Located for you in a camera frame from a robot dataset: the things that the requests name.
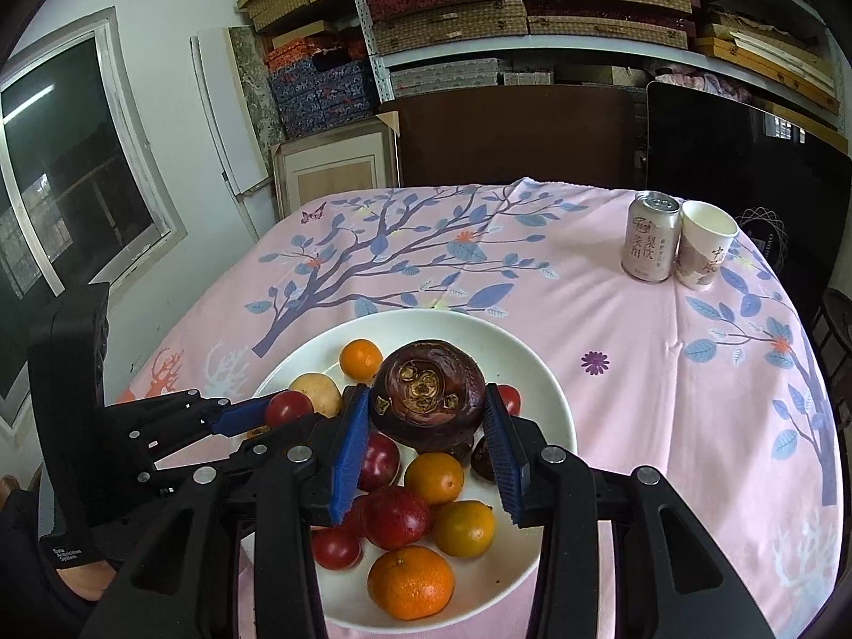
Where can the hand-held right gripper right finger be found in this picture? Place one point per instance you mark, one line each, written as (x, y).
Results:
(500, 459)

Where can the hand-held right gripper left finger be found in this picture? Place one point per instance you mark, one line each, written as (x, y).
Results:
(349, 459)

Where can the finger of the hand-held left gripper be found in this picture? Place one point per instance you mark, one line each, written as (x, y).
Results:
(266, 442)
(243, 414)

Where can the red cherry tomato with stem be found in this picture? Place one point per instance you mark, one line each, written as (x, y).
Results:
(288, 408)

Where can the dark red plum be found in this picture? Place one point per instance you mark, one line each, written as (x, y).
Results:
(396, 516)
(379, 459)

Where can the dark purple round fruit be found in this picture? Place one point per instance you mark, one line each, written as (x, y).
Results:
(429, 399)

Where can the white plate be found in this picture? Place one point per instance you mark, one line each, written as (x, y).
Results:
(452, 333)

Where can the person's left forearm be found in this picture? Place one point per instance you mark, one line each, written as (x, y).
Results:
(26, 566)

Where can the person's left hand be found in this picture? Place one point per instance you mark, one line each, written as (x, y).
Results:
(86, 579)

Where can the pale yellow round fruit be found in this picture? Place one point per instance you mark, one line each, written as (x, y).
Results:
(318, 391)

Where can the orange greenish round fruit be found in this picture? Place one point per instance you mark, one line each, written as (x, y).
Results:
(464, 528)

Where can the large tangerine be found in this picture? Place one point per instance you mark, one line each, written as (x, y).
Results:
(411, 582)

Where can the pink printed tablecloth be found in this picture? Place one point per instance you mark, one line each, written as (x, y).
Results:
(632, 379)

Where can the sliding glass window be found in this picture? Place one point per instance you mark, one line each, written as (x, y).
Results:
(66, 166)

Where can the pale beverage can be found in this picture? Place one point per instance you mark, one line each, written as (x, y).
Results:
(651, 236)

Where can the white paper cup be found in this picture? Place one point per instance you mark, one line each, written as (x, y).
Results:
(705, 246)

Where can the white board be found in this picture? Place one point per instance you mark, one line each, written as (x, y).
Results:
(223, 106)

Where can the brown wooden board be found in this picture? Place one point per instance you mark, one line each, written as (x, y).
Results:
(519, 140)

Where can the stack of blue patterned boxes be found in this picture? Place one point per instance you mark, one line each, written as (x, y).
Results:
(319, 96)

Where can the marbled grey panel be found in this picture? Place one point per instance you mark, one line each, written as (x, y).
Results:
(256, 86)

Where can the black chair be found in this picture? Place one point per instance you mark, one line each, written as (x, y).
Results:
(835, 333)

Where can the black glass panel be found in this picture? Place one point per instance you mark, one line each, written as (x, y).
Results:
(732, 160)

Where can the grey patterned box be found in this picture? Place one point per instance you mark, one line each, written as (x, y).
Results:
(442, 76)

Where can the white metal shelf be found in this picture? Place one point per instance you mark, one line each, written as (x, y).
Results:
(365, 13)

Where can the pink cloth bundle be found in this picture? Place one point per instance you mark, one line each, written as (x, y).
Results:
(712, 83)

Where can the woven straw box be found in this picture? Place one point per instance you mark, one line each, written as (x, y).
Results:
(452, 26)

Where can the stack of flat woven boxes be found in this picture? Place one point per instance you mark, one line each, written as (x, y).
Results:
(599, 13)

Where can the stack of yellow wooden boxes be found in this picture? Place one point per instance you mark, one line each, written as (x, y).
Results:
(765, 60)

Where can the wooden picture frame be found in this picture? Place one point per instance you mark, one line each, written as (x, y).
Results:
(333, 176)

